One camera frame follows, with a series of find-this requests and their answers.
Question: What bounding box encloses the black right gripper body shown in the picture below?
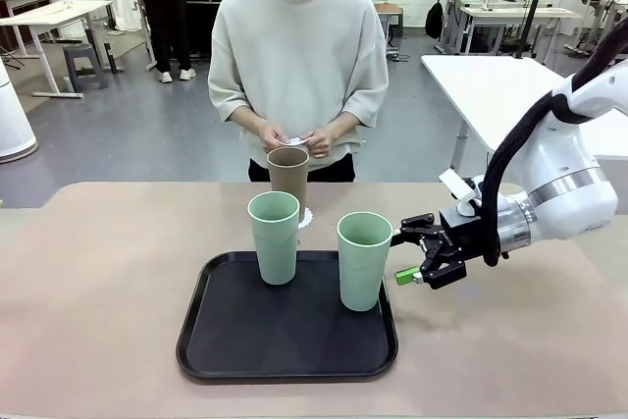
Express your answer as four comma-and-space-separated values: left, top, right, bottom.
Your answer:
439, 206, 502, 264

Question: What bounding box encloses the green tall cup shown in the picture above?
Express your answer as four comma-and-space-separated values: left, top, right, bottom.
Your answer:
246, 190, 301, 287
336, 211, 394, 313

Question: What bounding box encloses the brown tall cup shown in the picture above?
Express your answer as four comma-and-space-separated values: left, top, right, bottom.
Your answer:
266, 146, 311, 229

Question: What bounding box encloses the person's left forearm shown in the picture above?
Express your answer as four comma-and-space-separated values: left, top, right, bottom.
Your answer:
323, 112, 359, 138

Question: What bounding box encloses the person's right forearm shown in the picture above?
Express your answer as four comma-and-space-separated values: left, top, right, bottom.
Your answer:
230, 105, 271, 133

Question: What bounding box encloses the person's left hand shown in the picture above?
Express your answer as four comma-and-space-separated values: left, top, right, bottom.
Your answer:
307, 127, 340, 159

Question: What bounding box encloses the person's right hand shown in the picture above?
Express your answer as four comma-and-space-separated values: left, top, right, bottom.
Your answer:
257, 120, 291, 155

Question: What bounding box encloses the large white table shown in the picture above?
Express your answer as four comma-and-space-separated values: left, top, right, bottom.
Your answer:
420, 54, 628, 173

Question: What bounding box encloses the black plastic tray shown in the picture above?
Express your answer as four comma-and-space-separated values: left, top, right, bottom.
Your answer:
175, 250, 399, 385

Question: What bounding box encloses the black backpack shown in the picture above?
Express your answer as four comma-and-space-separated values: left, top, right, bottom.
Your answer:
424, 0, 445, 40

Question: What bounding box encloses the person in beige sweater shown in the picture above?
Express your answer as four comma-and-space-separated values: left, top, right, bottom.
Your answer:
207, 0, 390, 183

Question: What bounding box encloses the white workbench table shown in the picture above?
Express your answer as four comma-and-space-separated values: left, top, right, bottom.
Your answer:
455, 4, 583, 55

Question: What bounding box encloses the bystander in grey top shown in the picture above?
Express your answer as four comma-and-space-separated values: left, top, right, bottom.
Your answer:
130, 0, 197, 84

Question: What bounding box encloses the grey plastic stool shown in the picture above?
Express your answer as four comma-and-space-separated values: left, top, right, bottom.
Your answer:
62, 43, 107, 92

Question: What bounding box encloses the white cylinder wooden base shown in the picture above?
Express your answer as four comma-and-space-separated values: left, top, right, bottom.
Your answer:
0, 63, 39, 164

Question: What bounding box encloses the white desk with legs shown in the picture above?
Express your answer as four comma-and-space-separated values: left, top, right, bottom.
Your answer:
0, 0, 114, 99

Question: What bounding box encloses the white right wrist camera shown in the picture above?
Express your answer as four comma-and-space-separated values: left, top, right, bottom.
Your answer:
438, 168, 485, 217

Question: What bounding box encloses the black right cable sleeve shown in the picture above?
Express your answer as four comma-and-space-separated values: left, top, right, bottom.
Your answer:
483, 14, 628, 268

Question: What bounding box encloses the black camera stand pole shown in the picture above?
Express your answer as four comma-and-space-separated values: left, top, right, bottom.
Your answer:
513, 0, 560, 60

